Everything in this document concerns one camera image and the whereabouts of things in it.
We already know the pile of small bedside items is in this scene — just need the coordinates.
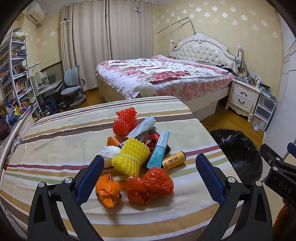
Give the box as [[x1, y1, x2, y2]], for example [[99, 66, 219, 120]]
[[236, 67, 271, 88]]

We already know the dark red fuzzy ball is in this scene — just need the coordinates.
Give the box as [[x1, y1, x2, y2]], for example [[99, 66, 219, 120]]
[[0, 118, 11, 142]]

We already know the yellow foam fruit net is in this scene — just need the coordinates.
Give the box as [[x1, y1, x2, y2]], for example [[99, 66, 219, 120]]
[[111, 137, 150, 176]]

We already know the white two-drawer nightstand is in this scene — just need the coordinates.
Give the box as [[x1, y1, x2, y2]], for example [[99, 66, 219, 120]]
[[225, 77, 263, 122]]

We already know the white air conditioner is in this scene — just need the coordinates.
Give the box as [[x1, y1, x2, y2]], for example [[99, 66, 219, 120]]
[[25, 0, 46, 25]]

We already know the light blue tube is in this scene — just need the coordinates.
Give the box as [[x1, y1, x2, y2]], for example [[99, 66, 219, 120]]
[[146, 130, 171, 169]]

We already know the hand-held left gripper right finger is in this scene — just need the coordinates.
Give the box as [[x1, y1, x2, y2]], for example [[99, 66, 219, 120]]
[[196, 153, 273, 241]]

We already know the grey study desk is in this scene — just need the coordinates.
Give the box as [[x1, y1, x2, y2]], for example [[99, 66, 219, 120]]
[[30, 70, 64, 112]]

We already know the yellow drink can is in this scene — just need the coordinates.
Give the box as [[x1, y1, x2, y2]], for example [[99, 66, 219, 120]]
[[162, 151, 185, 172]]

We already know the person's right forearm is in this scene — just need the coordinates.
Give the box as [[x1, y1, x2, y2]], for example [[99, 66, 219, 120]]
[[273, 198, 296, 241]]

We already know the red plastic bag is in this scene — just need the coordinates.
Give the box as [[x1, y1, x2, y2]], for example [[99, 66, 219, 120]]
[[124, 167, 174, 206]]

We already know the white bed with tufted headboard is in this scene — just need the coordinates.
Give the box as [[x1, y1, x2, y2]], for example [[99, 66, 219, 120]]
[[96, 33, 243, 121]]

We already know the striped tablecloth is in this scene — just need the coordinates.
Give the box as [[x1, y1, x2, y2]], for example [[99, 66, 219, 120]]
[[0, 95, 243, 241]]

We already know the small orange paper box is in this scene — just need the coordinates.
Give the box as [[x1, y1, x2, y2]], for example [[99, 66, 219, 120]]
[[107, 136, 127, 147]]

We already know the bin with black bag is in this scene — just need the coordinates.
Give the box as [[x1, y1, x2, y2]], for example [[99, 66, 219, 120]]
[[209, 129, 263, 184]]

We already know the white sliding wardrobe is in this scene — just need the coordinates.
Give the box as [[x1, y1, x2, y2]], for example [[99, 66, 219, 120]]
[[276, 9, 296, 160]]

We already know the red foam fruit net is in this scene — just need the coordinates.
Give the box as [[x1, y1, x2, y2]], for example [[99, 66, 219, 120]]
[[113, 108, 139, 137]]

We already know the silver white tube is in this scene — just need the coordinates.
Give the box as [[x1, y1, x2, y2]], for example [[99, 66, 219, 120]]
[[127, 116, 156, 140]]

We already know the white bookshelf with books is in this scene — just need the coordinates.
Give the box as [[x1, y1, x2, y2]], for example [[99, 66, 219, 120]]
[[0, 28, 40, 121]]

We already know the pink floral quilt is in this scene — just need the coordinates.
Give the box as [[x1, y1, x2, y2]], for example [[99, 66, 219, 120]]
[[96, 55, 235, 103]]

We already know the clear plastic drawer unit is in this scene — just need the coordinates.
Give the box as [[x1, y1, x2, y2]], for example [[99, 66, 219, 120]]
[[251, 94, 277, 131]]

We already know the white storage box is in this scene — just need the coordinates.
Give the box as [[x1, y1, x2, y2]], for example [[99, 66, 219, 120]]
[[193, 100, 219, 121]]

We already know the teal flat box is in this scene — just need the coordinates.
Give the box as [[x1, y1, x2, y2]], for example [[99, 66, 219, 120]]
[[262, 89, 277, 100]]

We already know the red metallic can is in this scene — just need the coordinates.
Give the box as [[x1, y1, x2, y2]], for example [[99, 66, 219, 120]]
[[148, 130, 161, 143]]

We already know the pile of colourful toys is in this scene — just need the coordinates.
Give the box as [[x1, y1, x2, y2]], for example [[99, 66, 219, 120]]
[[0, 100, 33, 124]]

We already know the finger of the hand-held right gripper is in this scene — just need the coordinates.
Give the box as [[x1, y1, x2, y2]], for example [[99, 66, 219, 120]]
[[287, 142, 296, 163], [260, 143, 286, 171]]

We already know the grey blue desk chair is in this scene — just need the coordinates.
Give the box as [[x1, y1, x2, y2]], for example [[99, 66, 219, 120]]
[[60, 66, 87, 109]]

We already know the beige curtain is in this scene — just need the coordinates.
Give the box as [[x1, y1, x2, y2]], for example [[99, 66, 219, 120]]
[[105, 0, 153, 61], [60, 3, 111, 77]]

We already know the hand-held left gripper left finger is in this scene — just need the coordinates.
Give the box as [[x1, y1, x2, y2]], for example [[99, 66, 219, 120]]
[[27, 155, 105, 241]]

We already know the white tissue ball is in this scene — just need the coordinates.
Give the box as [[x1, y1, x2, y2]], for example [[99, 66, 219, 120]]
[[99, 146, 121, 168]]

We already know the orange plastic bag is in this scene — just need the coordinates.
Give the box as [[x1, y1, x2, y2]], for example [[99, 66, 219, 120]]
[[95, 174, 122, 208]]

